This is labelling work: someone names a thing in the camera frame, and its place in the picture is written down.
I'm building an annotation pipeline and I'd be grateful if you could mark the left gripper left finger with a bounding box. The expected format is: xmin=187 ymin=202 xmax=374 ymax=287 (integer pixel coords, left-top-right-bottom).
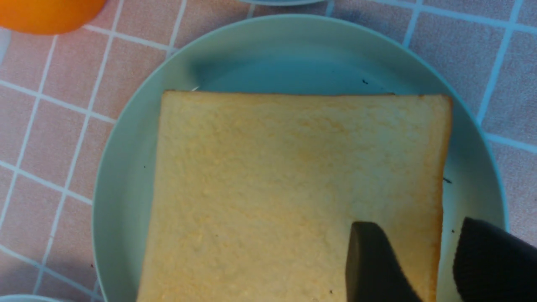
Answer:
xmin=345 ymin=221 xmax=421 ymax=302

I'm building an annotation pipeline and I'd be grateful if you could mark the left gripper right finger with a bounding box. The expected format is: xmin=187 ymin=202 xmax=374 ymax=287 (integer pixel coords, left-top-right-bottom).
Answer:
xmin=453 ymin=217 xmax=537 ymax=302

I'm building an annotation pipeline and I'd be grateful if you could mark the bread slice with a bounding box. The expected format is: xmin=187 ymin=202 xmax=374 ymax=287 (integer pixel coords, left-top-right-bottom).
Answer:
xmin=137 ymin=91 xmax=453 ymax=302

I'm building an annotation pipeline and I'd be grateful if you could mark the teal centre plate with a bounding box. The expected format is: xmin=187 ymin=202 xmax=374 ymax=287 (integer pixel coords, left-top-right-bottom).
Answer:
xmin=92 ymin=14 xmax=510 ymax=302

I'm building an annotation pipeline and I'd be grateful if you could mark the grey-blue egg plate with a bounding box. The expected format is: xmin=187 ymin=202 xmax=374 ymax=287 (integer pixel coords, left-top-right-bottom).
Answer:
xmin=240 ymin=0 xmax=324 ymax=6

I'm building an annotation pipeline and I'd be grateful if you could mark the grey-blue bread plate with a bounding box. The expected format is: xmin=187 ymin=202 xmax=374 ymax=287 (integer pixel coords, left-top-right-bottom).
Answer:
xmin=0 ymin=294 xmax=63 ymax=302

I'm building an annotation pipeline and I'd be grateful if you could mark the pink checked tablecloth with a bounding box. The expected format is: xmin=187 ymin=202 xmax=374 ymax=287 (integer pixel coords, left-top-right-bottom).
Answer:
xmin=0 ymin=0 xmax=537 ymax=302

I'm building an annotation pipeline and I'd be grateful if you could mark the orange fruit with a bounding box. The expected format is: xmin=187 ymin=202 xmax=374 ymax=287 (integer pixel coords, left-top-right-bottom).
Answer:
xmin=0 ymin=0 xmax=106 ymax=36

